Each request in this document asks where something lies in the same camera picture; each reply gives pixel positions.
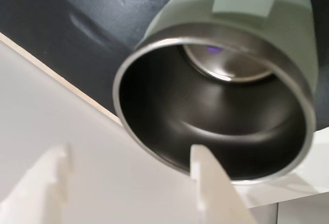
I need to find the glossy black mat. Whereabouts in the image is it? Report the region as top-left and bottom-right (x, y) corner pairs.
(0, 0), (329, 132)

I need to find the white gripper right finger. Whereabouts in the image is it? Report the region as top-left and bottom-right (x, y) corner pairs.
(189, 144), (258, 224)

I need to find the steel cup pale green handle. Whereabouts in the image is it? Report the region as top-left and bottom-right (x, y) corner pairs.
(112, 0), (320, 186)

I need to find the light wooden board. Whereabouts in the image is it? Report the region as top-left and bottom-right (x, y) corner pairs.
(0, 31), (124, 127)

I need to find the white board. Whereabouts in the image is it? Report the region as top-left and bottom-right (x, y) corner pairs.
(0, 38), (329, 224)

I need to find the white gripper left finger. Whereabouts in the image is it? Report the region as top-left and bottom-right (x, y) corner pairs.
(0, 141), (74, 224)

